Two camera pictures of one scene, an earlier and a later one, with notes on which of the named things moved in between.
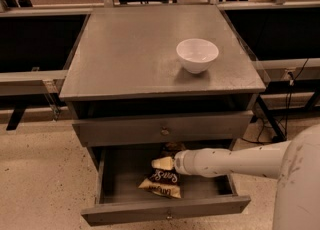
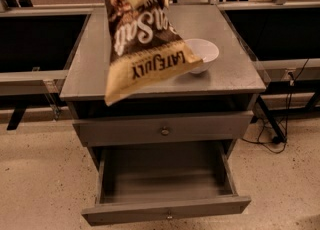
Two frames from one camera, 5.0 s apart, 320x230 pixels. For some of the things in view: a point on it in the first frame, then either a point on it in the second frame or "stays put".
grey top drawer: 228,125 stays put
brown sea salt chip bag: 162,180 -> 146,53
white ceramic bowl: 197,54 stays put
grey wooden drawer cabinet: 126,86 stays put
